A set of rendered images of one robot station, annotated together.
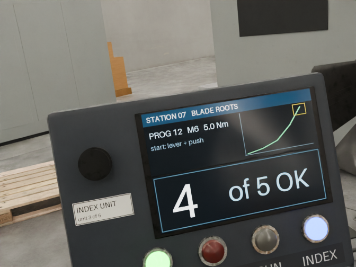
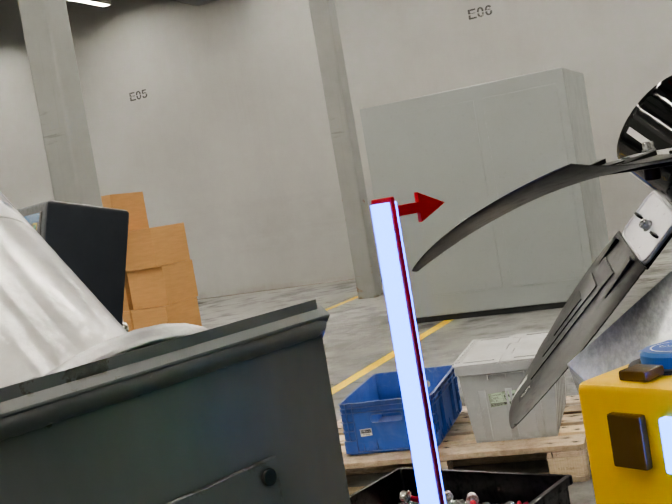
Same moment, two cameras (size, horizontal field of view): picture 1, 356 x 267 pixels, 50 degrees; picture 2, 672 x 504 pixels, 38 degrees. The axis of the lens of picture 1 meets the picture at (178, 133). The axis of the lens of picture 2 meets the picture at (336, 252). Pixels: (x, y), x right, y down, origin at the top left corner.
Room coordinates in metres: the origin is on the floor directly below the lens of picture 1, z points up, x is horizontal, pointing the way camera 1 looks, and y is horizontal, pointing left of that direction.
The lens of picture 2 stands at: (0.12, -1.36, 1.20)
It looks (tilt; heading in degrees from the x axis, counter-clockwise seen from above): 3 degrees down; 63
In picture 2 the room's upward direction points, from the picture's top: 10 degrees counter-clockwise
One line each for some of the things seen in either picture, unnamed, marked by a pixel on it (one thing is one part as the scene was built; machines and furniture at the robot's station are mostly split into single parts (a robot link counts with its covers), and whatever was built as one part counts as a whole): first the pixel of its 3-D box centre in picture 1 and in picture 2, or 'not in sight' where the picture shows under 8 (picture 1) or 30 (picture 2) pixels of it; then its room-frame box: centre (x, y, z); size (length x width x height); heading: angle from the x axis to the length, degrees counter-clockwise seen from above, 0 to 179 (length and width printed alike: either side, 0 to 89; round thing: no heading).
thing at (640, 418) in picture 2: not in sight; (629, 440); (0.48, -0.96, 1.04); 0.02 x 0.01 x 0.03; 99
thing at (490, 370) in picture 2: not in sight; (517, 383); (2.56, 1.96, 0.31); 0.60 x 0.42 x 0.33; 45
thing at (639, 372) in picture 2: not in sight; (641, 372); (0.50, -0.96, 1.08); 0.02 x 0.02 x 0.01; 9
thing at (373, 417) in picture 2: not in sight; (403, 408); (2.20, 2.31, 0.25); 0.60 x 0.41 x 0.22; 45
